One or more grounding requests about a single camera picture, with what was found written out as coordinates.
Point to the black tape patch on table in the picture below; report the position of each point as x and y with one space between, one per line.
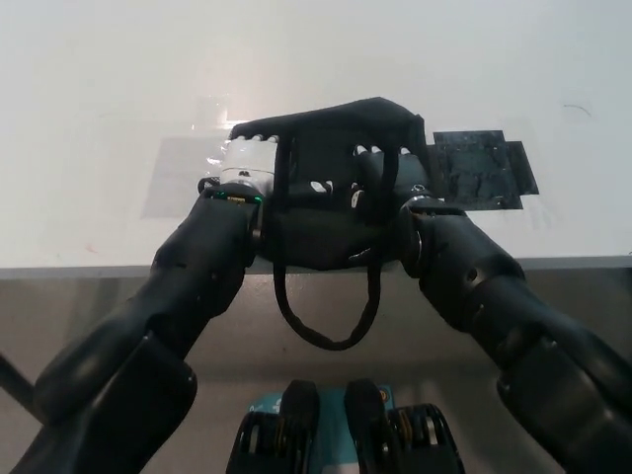
479 170

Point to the black metal table leg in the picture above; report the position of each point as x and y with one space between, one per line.
17 382

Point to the black soft travel bag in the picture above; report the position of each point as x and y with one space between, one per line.
345 118

